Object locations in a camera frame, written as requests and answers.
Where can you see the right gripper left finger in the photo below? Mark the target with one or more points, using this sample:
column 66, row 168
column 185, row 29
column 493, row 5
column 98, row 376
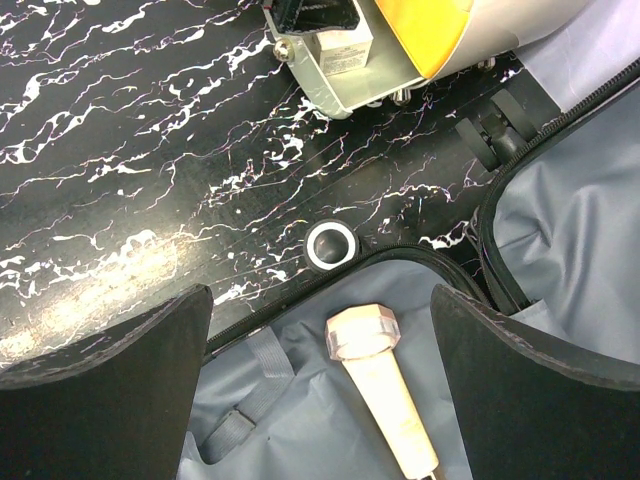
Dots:
column 113, row 405

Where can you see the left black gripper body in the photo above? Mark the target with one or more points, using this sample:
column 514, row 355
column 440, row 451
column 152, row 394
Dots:
column 301, row 17

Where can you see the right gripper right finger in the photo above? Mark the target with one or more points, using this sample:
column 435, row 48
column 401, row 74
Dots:
column 531, row 405

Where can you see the white small square box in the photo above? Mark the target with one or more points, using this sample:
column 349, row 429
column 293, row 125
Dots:
column 342, row 51

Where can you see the beige cosmetic tube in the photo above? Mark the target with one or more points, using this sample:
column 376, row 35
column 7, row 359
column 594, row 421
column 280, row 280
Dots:
column 381, row 384

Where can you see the black white space suitcase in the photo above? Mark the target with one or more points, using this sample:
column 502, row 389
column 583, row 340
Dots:
column 557, row 235

